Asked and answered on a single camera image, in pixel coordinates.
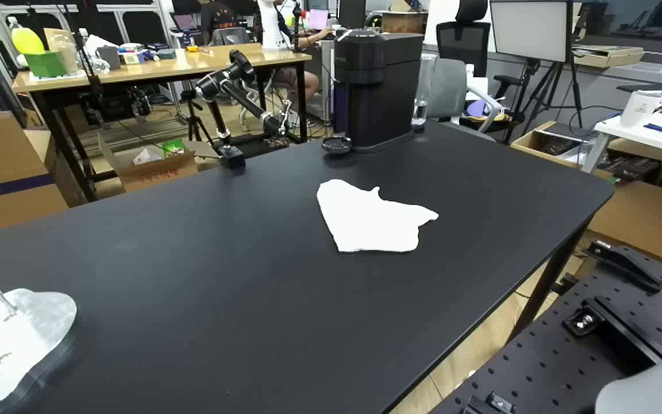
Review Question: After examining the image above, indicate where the white towel with green print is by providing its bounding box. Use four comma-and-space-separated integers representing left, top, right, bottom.
315, 177, 440, 256

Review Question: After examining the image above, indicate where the round black mesh dish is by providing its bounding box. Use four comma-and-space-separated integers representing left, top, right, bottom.
318, 133, 355, 159

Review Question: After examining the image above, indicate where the clear glass cup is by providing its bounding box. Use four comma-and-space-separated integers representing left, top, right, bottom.
409, 97, 432, 133

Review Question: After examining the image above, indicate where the black coffee machine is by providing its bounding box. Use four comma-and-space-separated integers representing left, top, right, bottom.
330, 28, 424, 149

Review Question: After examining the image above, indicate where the grey office chair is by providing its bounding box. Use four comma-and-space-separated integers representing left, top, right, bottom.
415, 52, 505, 133

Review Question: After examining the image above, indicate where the open cardboard box with paper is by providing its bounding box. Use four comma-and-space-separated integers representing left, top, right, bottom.
110, 138, 199, 193

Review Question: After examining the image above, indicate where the person in white shirt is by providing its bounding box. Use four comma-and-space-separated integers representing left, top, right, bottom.
254, 0, 336, 52

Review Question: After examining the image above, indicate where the black office chair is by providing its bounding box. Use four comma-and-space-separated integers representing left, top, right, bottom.
435, 0, 493, 79

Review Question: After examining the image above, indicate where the wooden work table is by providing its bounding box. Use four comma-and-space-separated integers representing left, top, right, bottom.
9, 42, 315, 202

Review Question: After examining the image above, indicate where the cardboard box with black items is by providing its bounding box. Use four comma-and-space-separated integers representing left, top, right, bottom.
509, 119, 602, 172

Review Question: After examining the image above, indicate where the white screen on tripod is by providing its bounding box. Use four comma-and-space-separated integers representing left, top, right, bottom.
487, 0, 589, 146

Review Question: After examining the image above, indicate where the black perforated breadboard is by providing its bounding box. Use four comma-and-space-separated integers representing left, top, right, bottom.
429, 241, 662, 414

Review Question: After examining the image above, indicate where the black clamp with silver knob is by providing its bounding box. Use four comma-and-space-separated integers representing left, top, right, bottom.
560, 297, 662, 370

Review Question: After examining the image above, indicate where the green box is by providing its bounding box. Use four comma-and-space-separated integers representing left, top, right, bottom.
23, 50, 68, 81

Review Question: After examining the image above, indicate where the white side table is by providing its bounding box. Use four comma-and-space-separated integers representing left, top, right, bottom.
578, 113, 662, 176

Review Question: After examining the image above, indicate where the large cardboard box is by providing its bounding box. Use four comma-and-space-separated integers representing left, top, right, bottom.
0, 108, 71, 239

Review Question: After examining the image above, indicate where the white papers pile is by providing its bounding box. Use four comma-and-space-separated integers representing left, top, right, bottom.
617, 87, 662, 143

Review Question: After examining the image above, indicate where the yellow round object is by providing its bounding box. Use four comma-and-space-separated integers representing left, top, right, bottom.
7, 21, 48, 57

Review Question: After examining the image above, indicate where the black angled bracket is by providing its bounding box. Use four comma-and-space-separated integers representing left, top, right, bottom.
585, 238, 662, 295

